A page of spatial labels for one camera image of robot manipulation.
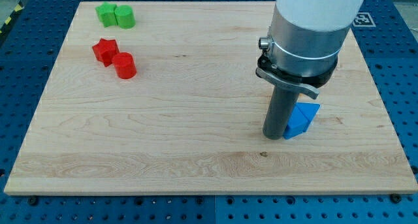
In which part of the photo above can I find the black bolt right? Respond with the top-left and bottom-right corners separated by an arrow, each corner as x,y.
389,193 -> 402,204

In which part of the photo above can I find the white fiducial marker tag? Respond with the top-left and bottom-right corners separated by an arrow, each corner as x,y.
352,12 -> 376,27

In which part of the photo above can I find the blue triangular prism block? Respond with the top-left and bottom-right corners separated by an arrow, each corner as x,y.
283,103 -> 321,140

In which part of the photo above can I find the black bolt left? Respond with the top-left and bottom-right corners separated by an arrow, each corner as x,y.
27,196 -> 39,206

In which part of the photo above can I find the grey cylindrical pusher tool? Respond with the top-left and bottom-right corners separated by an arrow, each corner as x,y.
263,87 -> 298,140

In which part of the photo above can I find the red star block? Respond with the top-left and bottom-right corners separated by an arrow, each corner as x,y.
92,38 -> 120,67

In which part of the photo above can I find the light wooden board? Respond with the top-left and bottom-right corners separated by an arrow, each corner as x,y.
5,2 -> 417,196

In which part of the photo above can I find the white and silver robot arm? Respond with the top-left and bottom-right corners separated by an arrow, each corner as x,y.
255,0 -> 364,99

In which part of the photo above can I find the green star block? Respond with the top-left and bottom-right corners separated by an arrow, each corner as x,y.
95,2 -> 118,27

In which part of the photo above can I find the black bolt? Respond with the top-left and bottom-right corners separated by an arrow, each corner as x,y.
389,193 -> 402,204
27,196 -> 39,206

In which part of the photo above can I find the green cylinder block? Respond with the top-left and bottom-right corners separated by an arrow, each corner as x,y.
114,5 -> 136,29

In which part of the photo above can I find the red cylinder block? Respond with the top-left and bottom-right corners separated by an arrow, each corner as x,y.
112,52 -> 137,79

